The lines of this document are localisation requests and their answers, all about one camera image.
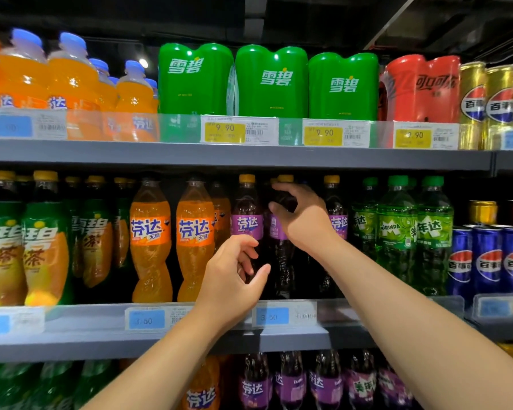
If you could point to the row of green soda bottles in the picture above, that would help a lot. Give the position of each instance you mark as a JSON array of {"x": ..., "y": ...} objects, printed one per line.
[{"x": 34, "y": 384}]

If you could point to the row of assorted drink cans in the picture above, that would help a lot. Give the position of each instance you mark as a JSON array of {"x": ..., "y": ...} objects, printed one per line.
[{"x": 496, "y": 98}]

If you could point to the row of green-capped lime bottles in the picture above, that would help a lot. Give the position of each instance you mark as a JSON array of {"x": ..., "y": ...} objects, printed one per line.
[{"x": 402, "y": 230}]

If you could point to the row of purple label bottles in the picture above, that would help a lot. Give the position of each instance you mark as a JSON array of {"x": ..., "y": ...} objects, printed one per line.
[{"x": 325, "y": 384}]

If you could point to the small orange bottle blue cap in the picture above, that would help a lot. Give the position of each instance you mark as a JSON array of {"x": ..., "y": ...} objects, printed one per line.
[
  {"x": 137, "y": 94},
  {"x": 105, "y": 89}
]

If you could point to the row of shelf price tags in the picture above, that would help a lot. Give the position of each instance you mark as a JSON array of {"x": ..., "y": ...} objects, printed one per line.
[
  {"x": 227, "y": 132},
  {"x": 145, "y": 318}
]

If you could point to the person's right forearm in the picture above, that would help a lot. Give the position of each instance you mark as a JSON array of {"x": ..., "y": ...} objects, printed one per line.
[{"x": 419, "y": 328}]

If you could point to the row of yellow-capped green bottles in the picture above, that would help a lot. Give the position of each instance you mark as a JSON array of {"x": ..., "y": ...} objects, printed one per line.
[{"x": 94, "y": 239}]

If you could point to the person's left hand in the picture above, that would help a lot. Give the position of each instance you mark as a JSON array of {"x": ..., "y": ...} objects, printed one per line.
[{"x": 231, "y": 290}]

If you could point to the person's left forearm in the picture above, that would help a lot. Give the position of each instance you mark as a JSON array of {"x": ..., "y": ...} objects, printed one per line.
[{"x": 154, "y": 371}]

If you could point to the grey store shelving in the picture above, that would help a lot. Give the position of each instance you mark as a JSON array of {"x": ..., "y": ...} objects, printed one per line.
[{"x": 239, "y": 156}]

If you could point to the small red cola multipack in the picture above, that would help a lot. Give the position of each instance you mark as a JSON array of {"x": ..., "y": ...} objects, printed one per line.
[{"x": 419, "y": 89}]

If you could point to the green soda bottle yellow cap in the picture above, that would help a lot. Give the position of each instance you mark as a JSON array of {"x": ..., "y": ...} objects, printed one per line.
[{"x": 45, "y": 252}]

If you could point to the row of blue red cans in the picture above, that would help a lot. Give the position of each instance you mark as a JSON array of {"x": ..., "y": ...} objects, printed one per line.
[{"x": 487, "y": 260}]

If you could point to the person's right hand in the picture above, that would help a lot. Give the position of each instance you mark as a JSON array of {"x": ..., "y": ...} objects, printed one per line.
[{"x": 306, "y": 222}]

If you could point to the ceiling light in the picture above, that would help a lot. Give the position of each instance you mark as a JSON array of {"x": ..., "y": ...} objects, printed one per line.
[{"x": 143, "y": 62}]

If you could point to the orange soda bottle dark cap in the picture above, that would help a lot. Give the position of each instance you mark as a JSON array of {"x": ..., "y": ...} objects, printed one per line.
[
  {"x": 151, "y": 243},
  {"x": 195, "y": 239},
  {"x": 221, "y": 217}
]

